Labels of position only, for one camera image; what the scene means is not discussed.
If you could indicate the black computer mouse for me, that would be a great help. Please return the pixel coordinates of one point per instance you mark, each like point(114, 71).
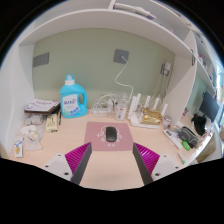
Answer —
point(111, 134)

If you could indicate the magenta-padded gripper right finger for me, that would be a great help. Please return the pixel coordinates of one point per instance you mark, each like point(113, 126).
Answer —
point(148, 160)

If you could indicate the yellow snack packet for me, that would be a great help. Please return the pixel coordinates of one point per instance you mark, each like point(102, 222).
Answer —
point(33, 135)

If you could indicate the white router with antennas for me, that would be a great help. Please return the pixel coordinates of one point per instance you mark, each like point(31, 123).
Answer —
point(135, 106)

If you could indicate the grey blank wall plate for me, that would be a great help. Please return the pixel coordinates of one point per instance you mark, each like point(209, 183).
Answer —
point(41, 60)

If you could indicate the small clear jar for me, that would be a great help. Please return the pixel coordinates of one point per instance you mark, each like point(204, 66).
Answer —
point(121, 112)

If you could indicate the blue detergent bottle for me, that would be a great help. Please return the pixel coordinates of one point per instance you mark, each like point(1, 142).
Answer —
point(73, 100)

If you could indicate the pink printed mouse pad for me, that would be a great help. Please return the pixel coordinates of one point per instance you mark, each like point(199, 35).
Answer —
point(96, 140)

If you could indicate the beige cardboard box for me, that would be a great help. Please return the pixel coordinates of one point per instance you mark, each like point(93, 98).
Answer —
point(52, 122)

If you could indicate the gold foil package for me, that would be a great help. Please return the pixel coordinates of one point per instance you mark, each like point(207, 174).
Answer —
point(151, 116)

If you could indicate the small silver foil packet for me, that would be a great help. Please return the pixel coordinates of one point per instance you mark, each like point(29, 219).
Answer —
point(28, 120)

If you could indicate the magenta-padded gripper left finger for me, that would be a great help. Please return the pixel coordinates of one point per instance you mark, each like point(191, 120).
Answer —
point(76, 159)

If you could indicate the dark grey pouch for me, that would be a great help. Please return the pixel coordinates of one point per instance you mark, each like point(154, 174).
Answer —
point(188, 136)

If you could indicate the white and blue packet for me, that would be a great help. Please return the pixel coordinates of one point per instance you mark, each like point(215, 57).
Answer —
point(18, 146)

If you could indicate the clear plastic bag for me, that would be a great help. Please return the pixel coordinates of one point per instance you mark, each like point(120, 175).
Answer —
point(35, 144)

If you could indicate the black computer monitor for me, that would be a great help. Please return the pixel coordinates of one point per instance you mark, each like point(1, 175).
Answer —
point(209, 106)

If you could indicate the grey wall socket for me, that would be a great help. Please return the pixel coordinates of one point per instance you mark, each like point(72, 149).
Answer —
point(120, 56)

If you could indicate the white wall adapter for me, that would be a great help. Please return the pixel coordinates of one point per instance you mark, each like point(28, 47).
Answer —
point(166, 68)

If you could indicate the white remote control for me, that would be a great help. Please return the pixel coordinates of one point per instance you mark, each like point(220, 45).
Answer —
point(172, 138)

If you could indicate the black bag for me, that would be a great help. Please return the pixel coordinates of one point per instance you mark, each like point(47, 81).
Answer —
point(200, 125)

